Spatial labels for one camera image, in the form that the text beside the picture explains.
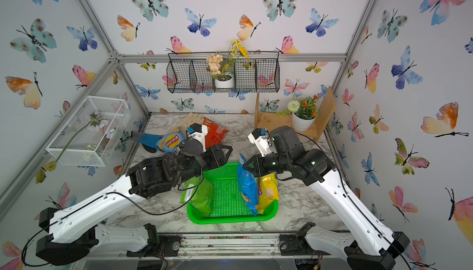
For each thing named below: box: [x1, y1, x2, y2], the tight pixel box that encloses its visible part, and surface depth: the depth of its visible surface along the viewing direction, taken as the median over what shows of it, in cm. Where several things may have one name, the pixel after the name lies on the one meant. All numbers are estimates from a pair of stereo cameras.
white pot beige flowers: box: [206, 54, 234, 89], surface depth 88 cm
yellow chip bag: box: [256, 172, 280, 215], surface depth 74 cm
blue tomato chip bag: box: [237, 152, 259, 217], surface depth 73 cm
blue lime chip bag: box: [155, 131, 188, 154], surface depth 100 cm
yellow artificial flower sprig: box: [228, 38, 249, 63], surface depth 86 cm
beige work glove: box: [168, 112, 204, 134], surface depth 120 cm
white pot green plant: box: [276, 94, 320, 132], surface depth 96 cm
